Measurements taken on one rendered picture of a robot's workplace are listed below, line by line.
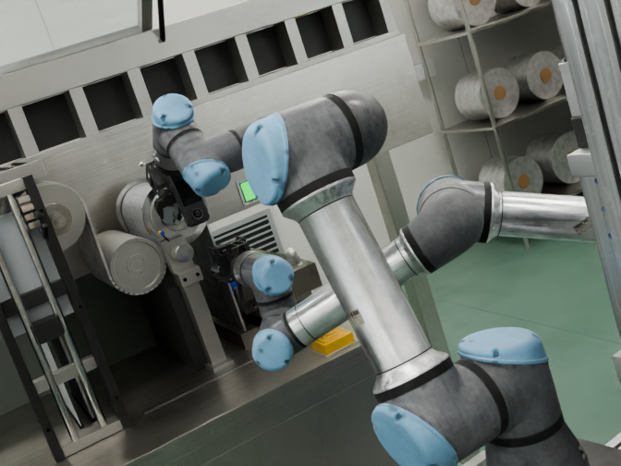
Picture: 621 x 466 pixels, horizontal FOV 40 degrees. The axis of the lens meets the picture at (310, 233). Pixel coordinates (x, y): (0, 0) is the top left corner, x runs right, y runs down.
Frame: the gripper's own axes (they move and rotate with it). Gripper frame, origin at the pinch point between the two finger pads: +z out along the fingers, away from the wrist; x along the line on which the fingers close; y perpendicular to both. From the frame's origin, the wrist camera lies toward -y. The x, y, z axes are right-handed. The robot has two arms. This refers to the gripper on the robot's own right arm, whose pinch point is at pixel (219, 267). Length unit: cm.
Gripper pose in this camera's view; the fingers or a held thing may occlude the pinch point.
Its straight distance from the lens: 198.3
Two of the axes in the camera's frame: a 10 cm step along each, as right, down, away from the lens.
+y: -3.1, -9.3, -2.2
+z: -4.3, -0.7, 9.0
